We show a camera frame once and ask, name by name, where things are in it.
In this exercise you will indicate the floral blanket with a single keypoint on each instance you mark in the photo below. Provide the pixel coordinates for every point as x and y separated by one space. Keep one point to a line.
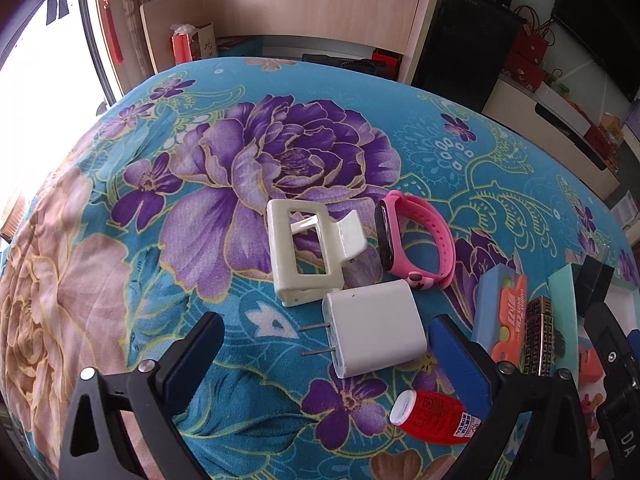
200 210

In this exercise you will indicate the orange and blue case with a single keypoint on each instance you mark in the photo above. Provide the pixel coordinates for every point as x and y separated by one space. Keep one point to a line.
505 310

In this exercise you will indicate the red hanging knot decoration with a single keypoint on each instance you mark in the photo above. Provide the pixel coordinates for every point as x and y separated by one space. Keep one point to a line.
110 10

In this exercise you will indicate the green cardboard tray box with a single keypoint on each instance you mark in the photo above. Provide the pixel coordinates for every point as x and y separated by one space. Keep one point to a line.
565 320

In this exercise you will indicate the red tissue box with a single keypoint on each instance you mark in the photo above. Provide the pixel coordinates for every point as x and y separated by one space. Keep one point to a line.
192 45

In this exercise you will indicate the red bottle white cap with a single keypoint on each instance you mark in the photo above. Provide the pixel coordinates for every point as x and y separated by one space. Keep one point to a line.
435 417

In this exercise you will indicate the white plastic toy frame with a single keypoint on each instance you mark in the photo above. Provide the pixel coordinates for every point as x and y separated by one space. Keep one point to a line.
280 260

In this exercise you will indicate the red gift box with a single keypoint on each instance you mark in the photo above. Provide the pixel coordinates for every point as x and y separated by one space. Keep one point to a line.
522 72

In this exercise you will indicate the light wooden cabinet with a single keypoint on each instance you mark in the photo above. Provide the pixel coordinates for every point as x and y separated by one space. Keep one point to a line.
300 20

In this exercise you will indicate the pink toy watch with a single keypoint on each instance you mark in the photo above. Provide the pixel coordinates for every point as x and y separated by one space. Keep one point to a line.
440 230

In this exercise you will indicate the white television stand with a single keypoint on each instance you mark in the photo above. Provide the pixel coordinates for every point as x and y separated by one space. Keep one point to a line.
545 135

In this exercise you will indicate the yellow cardboard box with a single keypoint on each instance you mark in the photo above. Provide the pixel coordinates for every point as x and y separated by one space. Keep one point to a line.
612 127

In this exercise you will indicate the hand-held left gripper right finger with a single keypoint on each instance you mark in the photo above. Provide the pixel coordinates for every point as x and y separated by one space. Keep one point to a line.
462 365

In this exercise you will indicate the black water dispenser cabinet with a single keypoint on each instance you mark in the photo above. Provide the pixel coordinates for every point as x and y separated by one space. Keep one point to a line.
465 45

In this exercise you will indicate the gold patterned box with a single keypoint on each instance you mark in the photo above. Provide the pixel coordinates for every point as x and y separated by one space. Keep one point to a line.
536 335

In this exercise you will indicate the red handbag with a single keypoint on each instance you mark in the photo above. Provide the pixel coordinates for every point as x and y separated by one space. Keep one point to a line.
531 40

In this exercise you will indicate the white charger plug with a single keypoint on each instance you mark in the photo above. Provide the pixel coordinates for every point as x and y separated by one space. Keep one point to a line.
375 325

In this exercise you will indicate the black television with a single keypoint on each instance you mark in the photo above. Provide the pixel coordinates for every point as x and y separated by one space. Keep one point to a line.
605 20

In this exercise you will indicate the red patterned box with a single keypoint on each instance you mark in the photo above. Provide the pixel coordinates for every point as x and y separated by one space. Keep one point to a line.
600 145

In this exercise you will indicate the white flat box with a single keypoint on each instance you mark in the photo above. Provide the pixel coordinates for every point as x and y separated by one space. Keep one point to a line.
560 105

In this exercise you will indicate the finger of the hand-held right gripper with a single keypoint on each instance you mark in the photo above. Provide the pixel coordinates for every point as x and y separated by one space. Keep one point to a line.
612 345
634 342

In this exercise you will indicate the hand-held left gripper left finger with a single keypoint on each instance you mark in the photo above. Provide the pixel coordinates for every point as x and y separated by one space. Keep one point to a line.
192 355

